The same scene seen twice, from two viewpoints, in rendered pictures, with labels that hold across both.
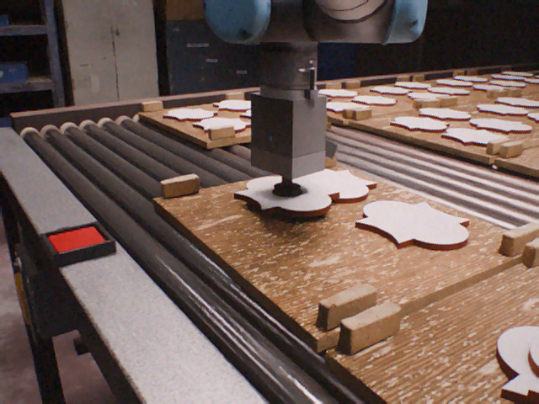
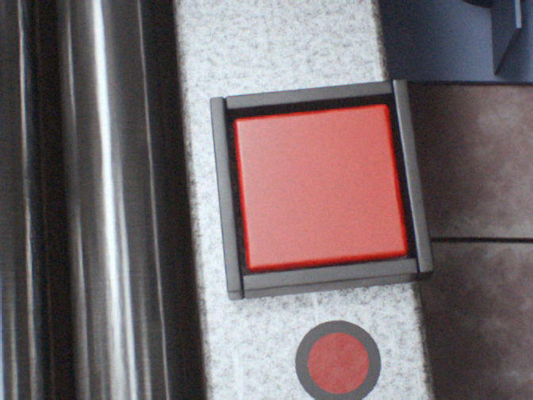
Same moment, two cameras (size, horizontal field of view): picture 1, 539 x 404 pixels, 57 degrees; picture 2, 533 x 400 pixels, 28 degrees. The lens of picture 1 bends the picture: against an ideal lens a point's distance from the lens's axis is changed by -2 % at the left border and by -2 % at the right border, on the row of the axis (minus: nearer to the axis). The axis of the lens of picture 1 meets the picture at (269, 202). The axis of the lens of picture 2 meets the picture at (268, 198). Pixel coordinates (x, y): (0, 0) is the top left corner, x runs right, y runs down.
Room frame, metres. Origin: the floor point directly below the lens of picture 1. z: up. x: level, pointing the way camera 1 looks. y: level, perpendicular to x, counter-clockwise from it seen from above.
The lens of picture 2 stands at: (0.69, 0.29, 1.31)
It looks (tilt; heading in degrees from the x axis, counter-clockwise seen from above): 74 degrees down; 211
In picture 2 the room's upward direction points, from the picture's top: 2 degrees counter-clockwise
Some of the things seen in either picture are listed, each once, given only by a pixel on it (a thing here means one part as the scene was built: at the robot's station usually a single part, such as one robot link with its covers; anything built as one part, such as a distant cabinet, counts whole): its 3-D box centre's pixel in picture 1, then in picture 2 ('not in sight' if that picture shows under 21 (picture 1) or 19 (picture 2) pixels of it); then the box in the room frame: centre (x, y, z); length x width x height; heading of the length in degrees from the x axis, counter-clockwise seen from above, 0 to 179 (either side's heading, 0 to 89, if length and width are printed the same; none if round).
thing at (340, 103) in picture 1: (341, 100); not in sight; (1.55, -0.22, 0.94); 0.41 x 0.35 x 0.04; 34
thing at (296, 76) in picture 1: (290, 68); not in sight; (0.68, -0.03, 1.13); 0.08 x 0.08 x 0.05
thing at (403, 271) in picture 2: (77, 242); (319, 188); (0.58, 0.24, 0.92); 0.08 x 0.08 x 0.02; 35
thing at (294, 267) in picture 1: (329, 224); not in sight; (0.63, -0.08, 0.93); 0.41 x 0.35 x 0.02; 32
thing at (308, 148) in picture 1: (301, 125); not in sight; (0.69, -0.04, 1.05); 0.12 x 0.09 x 0.16; 132
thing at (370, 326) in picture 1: (370, 326); not in sight; (0.36, -0.09, 0.95); 0.06 x 0.02 x 0.03; 123
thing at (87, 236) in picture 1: (77, 243); (318, 189); (0.58, 0.24, 0.92); 0.06 x 0.06 x 0.01; 35
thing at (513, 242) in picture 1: (520, 239); not in sight; (0.53, -0.30, 0.95); 0.06 x 0.02 x 0.03; 122
